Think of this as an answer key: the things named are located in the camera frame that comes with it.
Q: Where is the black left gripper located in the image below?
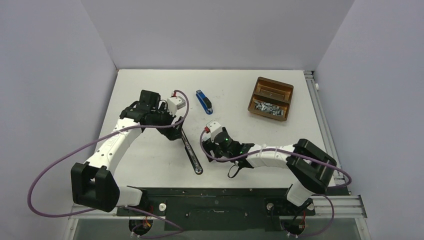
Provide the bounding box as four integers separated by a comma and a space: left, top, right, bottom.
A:
150, 103, 184, 140

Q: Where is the black stapler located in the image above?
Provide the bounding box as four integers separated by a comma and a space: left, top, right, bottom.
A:
181, 129, 203, 175

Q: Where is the blue stapler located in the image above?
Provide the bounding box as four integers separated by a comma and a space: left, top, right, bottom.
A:
195, 89, 213, 115

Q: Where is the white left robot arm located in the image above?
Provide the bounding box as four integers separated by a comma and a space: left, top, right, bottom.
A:
70, 90, 189, 215

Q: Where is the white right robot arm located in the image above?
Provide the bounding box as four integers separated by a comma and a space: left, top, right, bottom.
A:
199, 130, 338, 214

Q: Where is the pile of staple strips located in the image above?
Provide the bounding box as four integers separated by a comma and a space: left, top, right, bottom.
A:
254, 101, 285, 117

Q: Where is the brown wooden tray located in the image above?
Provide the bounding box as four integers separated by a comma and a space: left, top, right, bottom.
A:
247, 76, 294, 122

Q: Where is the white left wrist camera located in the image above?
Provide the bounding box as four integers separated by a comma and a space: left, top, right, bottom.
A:
166, 96, 186, 116

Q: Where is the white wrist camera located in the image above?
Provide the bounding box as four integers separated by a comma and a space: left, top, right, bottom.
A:
205, 120, 222, 134
166, 96, 186, 116

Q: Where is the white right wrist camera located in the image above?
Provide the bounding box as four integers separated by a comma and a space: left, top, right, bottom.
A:
205, 120, 222, 134

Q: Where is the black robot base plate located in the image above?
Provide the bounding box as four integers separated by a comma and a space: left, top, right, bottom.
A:
139, 188, 318, 232

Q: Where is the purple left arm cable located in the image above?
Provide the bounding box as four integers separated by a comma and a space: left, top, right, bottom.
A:
27, 89, 190, 240

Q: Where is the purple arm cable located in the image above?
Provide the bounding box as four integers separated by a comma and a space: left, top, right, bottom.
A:
27, 89, 190, 240
199, 129, 353, 239

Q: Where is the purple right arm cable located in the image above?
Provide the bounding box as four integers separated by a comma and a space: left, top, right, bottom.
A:
199, 129, 353, 239

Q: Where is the aluminium side rail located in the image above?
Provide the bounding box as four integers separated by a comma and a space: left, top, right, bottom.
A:
303, 70, 367, 219

